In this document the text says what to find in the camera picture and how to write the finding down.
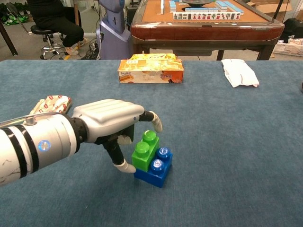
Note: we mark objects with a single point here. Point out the row of face-up mahjong tiles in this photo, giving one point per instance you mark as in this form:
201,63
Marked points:
206,16

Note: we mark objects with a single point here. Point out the white plastic basket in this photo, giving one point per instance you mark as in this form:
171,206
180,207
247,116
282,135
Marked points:
287,49

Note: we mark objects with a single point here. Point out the green building block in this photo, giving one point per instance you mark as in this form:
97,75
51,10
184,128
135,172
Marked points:
143,156

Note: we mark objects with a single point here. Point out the white paper packet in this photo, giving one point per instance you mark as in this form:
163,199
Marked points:
239,73

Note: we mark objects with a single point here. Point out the blue table cloth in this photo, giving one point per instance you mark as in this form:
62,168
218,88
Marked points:
213,142

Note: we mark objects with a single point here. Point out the black bag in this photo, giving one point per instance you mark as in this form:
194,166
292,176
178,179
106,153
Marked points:
292,29

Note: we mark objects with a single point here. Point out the red and white patterned packet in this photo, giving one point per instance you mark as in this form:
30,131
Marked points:
52,104

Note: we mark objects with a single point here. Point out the blue toy block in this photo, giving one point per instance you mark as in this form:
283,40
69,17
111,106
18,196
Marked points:
161,172

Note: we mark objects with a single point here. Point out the blue-grey machine pedestal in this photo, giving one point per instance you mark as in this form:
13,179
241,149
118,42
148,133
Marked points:
113,35

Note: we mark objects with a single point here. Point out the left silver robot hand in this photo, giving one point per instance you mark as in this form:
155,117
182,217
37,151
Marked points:
109,113

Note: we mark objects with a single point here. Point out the brown mahjong table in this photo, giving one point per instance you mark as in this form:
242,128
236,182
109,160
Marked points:
206,32

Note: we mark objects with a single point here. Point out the wheeled metal stool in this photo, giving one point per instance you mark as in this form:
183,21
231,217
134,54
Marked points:
46,30

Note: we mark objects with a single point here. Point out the yellow snack packet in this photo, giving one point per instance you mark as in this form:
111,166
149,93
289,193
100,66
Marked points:
151,56

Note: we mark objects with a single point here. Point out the orange biscuit box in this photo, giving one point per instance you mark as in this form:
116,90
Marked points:
149,72

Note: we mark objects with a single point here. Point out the seated person in black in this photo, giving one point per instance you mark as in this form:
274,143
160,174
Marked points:
54,16

